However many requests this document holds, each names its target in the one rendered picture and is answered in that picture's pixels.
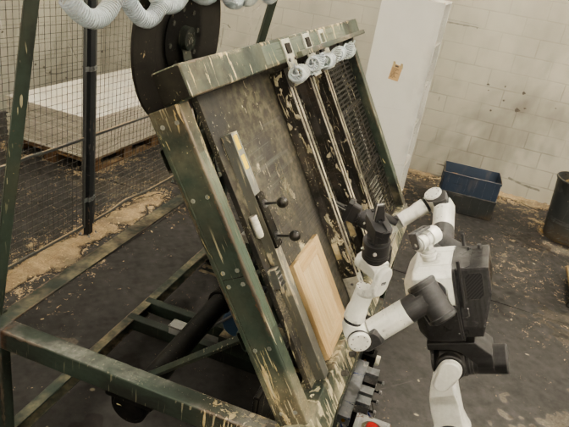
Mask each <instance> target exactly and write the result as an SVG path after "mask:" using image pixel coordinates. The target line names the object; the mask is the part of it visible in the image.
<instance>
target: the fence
mask: <svg viewBox="0 0 569 427"><path fill-rule="evenodd" d="M234 135H237V136H238V139H239V141H240V138H239V135H238V132H237V130H236V131H233V132H230V133H228V134H226V135H224V136H222V137H221V139H222V142H223V144H224V147H225V150H226V153H227V154H228V157H229V161H230V162H231V165H232V167H233V170H234V172H235V176H236V178H237V180H238V182H239V185H240V188H241V191H242V193H243V196H244V198H245V200H246V204H247V207H248V208H249V211H250V213H251V215H254V214H256V215H257V217H258V220H259V222H260V225H261V226H262V231H263V234H264V236H263V237H262V238H260V239H261V241H262V245H263V247H264V250H265V252H266V254H267V256H268V261H269V262H270V265H271V267H274V266H279V268H280V271H281V274H282V275H283V278H284V282H285V284H284V285H283V287H282V288H281V289H280V290H281V293H282V296H283V298H284V301H285V304H286V306H287V308H288V310H289V313H290V316H291V319H292V321H293V324H294V326H295V328H296V332H297V335H298V336H299V339H300V341H301V344H302V347H303V350H304V352H305V354H306V356H307V360H308V362H309V364H310V367H311V370H312V373H313V375H314V378H315V380H325V379H326V377H327V374H328V372H329V370H328V368H327V365H326V363H325V361H324V358H323V354H322V352H321V350H320V347H319V345H318V341H317V339H316V336H315V334H314V332H313V329H312V326H311V323H310V321H309V318H308V316H307V312H306V310H305V308H304V305H303V303H302V300H301V297H300V294H299V292H298V290H297V287H296V283H295V282H294V279H293V276H292V274H291V272H290V268H289V265H288V264H287V261H286V258H285V255H284V253H283V250H282V247H281V246H279V248H277V249H275V247H274V245H273V241H272V239H271V236H270V235H269V232H268V228H267V226H266V224H265V221H264V218H263V216H262V213H261V210H260V208H259V206H258V203H257V199H256V197H255V196H256V194H258V192H260V190H259V188H258V185H257V182H256V179H255V177H254V174H253V172H252V170H251V166H250V164H249V161H248V159H247V156H246V153H245V150H244V148H243V146H242V143H241V141H240V145H241V147H242V148H241V149H240V150H238V147H237V146H236V143H235V139H234V137H233V136H234ZM242 154H245V157H246V161H247V163H248V165H249V168H248V169H246V168H245V165H244V164H243V161H242V158H241V155H242Z"/></svg>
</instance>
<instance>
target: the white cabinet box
mask: <svg viewBox="0 0 569 427"><path fill-rule="evenodd" d="M451 4H452V2H450V1H445V0H382V2H381V5H380V10H379V14H378V21H377V25H376V30H375V33H374V38H373V45H372V49H371V53H370V58H369V61H368V66H367V73H366V80H367V84H368V87H369V90H370V92H371V95H372V99H373V103H374V106H375V108H376V111H377V114H378V119H379V122H380V124H381V127H382V130H383V133H384V138H385V140H386V143H387V146H388V149H389V153H390V156H391V159H392V162H393V165H394V167H395V172H396V174H397V178H398V181H399V183H400V186H401V190H402V191H403V188H404V185H405V182H406V176H407V172H408V169H409V166H410V162H411V159H412V153H413V149H414V147H415V143H416V139H417V133H418V131H419V127H420V124H421V120H422V116H423V111H424V108H425V104H426V101H427V97H428V92H429V88H430V85H431V81H432V78H433V74H434V69H435V65H436V62H437V58H438V55H439V50H440V46H441V42H442V39H443V35H444V33H445V27H446V23H447V19H448V17H449V13H450V7H451Z"/></svg>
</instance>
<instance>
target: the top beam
mask: <svg viewBox="0 0 569 427"><path fill-rule="evenodd" d="M321 29H323V32H324V35H325V37H326V40H327V42H328V41H331V40H333V39H336V38H339V37H342V36H346V35H349V34H351V33H354V32H357V31H359V29H358V26H357V22H356V19H351V20H347V21H344V22H340V23H337V24H333V25H327V26H324V27H320V28H317V29H313V30H307V31H303V32H300V33H296V34H293V35H289V36H283V37H280V38H276V39H273V40H269V41H265V42H259V43H256V44H252V45H249V46H245V47H239V48H236V49H232V50H229V51H225V52H221V53H215V54H212V55H208V56H205V57H201V58H195V59H192V60H188V61H184V62H181V63H177V64H174V65H172V66H170V67H168V68H166V69H162V70H159V71H158V72H156V73H153V74H152V79H153V81H154V84H155V86H156V88H157V91H158V94H159V96H160V98H161V100H162V103H163V106H164V107H165V108H166V107H169V106H171V105H174V104H176V103H180V102H183V101H184V100H187V99H191V98H193V97H196V96H198V95H201V94H203V93H205V92H209V91H211V90H214V89H217V88H219V87H221V86H227V85H228V84H230V83H233V82H235V81H238V80H241V79H244V78H246V77H248V76H251V75H255V74H257V73H260V72H262V71H264V70H267V69H271V68H273V67H275V66H279V65H281V64H284V63H287V61H286V58H285V55H284V52H283V49H282V47H281V45H280V41H279V40H282V39H285V38H288V37H289V39H290V43H291V46H292V48H293V51H294V54H295V56H297V58H298V55H297V52H300V51H301V50H304V49H305V47H304V44H303V41H302V39H301V34H304V33H307V32H308V33H309V36H310V38H311V41H312V45H313V46H317V45H319V44H320V42H319V40H318V35H317V32H316V31H317V30H321Z"/></svg>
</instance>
